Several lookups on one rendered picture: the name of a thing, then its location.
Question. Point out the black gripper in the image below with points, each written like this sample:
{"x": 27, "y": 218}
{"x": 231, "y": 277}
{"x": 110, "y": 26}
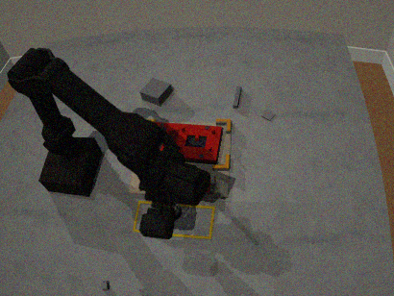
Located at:
{"x": 158, "y": 222}

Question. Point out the black rubber tyre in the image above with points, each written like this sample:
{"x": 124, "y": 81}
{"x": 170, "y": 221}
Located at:
{"x": 179, "y": 211}

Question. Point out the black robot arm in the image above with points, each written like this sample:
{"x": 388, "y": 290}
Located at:
{"x": 133, "y": 139}

